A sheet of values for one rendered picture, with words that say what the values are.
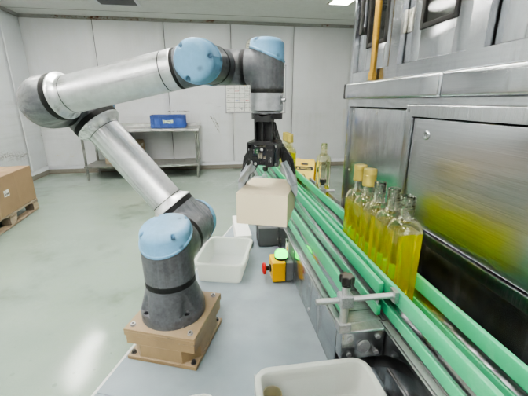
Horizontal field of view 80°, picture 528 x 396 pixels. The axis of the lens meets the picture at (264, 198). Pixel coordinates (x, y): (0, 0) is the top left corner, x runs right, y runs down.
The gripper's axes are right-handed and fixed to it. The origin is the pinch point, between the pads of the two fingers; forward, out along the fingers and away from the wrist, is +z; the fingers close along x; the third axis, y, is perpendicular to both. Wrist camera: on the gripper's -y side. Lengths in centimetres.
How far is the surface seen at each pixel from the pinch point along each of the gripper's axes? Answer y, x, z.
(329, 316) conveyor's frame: 14.4, 17.0, 23.0
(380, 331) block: 18.2, 27.2, 22.2
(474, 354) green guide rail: 25, 41, 19
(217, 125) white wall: -532, -210, 27
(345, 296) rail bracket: 20.9, 19.4, 13.1
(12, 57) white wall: -384, -500, -86
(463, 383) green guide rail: 33, 36, 17
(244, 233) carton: -39, -17, 30
